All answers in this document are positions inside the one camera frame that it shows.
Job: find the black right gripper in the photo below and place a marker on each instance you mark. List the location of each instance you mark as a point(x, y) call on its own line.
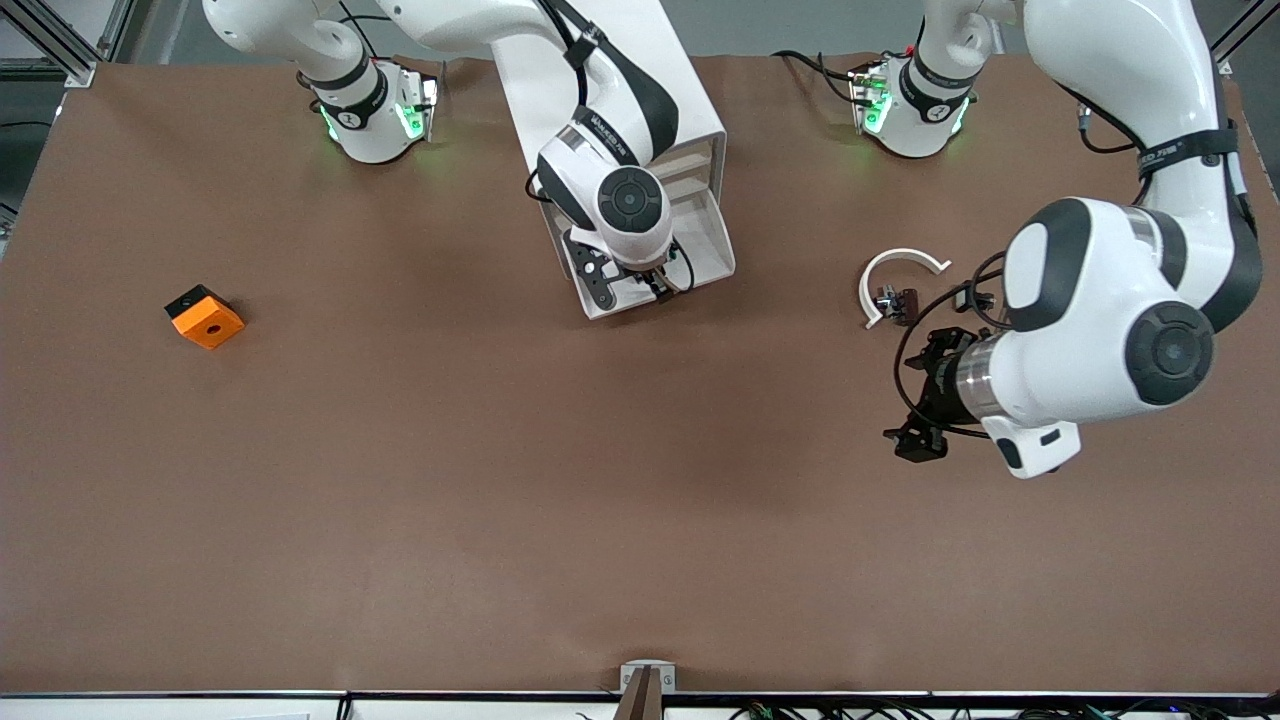
point(658, 289)

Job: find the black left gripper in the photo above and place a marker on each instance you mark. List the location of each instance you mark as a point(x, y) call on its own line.
point(941, 383)

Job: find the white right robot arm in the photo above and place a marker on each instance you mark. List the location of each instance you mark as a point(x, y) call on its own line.
point(630, 200)

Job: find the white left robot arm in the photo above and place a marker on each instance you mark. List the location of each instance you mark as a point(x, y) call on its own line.
point(1100, 330)

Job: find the small brown component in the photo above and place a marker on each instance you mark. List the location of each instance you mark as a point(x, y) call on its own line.
point(905, 306)

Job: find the small black clip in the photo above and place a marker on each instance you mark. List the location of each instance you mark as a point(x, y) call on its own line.
point(980, 297)

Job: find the white curved plastic arc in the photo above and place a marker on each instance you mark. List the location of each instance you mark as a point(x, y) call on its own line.
point(890, 260)

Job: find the brown table mat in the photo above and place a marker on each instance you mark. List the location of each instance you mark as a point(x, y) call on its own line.
point(640, 520)

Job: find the orange box with hole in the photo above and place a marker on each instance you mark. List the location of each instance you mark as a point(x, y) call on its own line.
point(206, 320)

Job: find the grey metal bracket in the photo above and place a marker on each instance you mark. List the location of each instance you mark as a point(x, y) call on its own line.
point(647, 685)

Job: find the aluminium frame post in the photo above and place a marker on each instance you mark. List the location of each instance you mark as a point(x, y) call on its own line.
point(70, 45)
point(1235, 40)

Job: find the white table edge rail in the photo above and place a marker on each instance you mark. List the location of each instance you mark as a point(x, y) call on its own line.
point(200, 708)

